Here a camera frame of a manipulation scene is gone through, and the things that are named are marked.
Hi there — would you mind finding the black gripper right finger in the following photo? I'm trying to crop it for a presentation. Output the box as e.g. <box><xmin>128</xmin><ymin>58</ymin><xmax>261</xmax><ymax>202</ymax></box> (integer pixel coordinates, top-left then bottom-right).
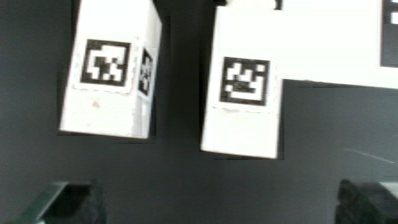
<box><xmin>334</xmin><ymin>179</ymin><xmax>398</xmax><ymax>224</ymax></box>

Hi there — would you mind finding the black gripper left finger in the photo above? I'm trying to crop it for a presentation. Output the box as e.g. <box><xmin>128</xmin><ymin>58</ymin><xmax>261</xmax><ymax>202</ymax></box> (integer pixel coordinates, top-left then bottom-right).
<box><xmin>16</xmin><ymin>180</ymin><xmax>108</xmax><ymax>224</ymax></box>

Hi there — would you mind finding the white table leg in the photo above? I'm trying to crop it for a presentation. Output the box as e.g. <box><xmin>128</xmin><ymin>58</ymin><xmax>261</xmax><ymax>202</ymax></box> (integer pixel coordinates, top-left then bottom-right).
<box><xmin>60</xmin><ymin>0</ymin><xmax>162</xmax><ymax>139</ymax></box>
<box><xmin>201</xmin><ymin>0</ymin><xmax>283</xmax><ymax>159</ymax></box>

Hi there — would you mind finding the white marker board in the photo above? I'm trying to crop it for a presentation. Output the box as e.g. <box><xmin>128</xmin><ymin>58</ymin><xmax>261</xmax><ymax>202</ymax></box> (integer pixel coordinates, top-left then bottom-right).
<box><xmin>215</xmin><ymin>0</ymin><xmax>398</xmax><ymax>89</ymax></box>

